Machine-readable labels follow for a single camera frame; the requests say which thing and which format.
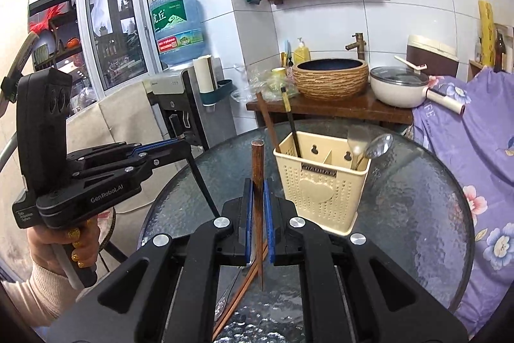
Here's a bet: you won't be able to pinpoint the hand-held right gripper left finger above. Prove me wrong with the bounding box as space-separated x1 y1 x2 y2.
44 178 255 343

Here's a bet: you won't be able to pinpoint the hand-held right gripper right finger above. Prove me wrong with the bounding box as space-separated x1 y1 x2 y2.
263 176 470 343

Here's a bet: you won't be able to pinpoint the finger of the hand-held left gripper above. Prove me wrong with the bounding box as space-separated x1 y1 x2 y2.
66 138 184 167
72 143 194 187

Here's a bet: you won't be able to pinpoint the plain black chopstick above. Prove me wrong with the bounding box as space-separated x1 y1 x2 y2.
170 115 220 220

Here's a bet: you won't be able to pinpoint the cream perforated utensil holder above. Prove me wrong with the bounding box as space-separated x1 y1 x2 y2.
272 131 372 236

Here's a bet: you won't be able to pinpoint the black chopstick with gold tip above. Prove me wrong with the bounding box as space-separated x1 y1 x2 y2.
280 87 303 159

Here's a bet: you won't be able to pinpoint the translucent grey spoon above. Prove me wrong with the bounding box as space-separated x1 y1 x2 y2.
347 125 370 170

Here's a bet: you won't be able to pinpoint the metal spoon with wooden handle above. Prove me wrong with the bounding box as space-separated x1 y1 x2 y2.
353 133 394 170

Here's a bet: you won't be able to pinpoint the person's left forearm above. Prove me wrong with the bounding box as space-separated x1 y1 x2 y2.
0 260 82 328

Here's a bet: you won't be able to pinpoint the person's left hand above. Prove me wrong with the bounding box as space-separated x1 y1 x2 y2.
26 220 102 288

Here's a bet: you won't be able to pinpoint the grey water dispenser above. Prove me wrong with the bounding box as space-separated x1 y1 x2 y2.
142 65 214 151

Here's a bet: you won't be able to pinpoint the teal cup holder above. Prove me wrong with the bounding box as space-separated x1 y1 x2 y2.
199 79 235 105

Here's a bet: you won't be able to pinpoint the cushioned stool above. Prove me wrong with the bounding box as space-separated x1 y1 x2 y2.
98 206 117 248

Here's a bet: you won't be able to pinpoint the sliding glass window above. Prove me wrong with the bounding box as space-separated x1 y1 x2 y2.
28 0 162 103

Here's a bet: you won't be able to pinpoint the clear plastic bags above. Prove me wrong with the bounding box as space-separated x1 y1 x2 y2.
232 63 298 103

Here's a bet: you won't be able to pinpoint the blue water jug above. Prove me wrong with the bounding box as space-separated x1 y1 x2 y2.
149 0 206 67

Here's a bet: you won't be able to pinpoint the wooden counter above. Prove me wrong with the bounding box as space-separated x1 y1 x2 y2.
245 89 414 127

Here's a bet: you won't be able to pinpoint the woven pattern basin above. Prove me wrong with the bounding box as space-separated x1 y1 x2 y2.
291 58 369 101

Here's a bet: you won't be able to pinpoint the yellow soap dispenser bottle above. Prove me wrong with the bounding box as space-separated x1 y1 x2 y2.
294 37 311 65

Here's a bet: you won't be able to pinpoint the white pot with lid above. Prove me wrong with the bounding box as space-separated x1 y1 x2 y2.
369 65 430 109

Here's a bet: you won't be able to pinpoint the bronze faucet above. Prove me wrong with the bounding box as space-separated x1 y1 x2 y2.
346 32 366 61

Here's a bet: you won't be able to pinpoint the white rice paddle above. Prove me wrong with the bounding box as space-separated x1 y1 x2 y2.
393 54 427 73

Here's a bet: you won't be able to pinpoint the purple floral cloth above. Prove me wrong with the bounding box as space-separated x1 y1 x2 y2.
401 67 514 336

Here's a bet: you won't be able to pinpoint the white lint roller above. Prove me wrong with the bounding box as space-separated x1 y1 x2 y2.
425 87 467 116

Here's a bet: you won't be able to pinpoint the brown and cream rice cooker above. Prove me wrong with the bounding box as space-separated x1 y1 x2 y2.
405 34 460 79

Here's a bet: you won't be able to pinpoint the small wooden box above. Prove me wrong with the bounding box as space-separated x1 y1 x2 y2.
467 59 489 83

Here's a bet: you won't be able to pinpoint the brown glass bottle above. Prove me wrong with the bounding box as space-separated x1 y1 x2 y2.
492 28 506 73

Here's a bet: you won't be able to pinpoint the yellow roll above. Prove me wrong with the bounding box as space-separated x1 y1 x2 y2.
477 0 497 67

